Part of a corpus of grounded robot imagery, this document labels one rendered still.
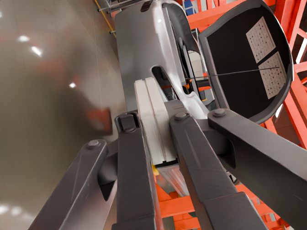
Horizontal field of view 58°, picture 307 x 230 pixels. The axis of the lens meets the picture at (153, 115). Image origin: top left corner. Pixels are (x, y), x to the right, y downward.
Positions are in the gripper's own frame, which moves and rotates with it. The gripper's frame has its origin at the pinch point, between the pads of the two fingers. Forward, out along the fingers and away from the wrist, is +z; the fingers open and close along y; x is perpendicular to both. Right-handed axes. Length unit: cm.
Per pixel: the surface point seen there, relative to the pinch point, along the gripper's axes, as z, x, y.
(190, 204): 228, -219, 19
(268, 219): 587, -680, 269
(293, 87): 296, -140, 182
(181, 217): 360, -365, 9
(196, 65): 770, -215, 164
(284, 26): 429, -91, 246
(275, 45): 264, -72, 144
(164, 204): 236, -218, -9
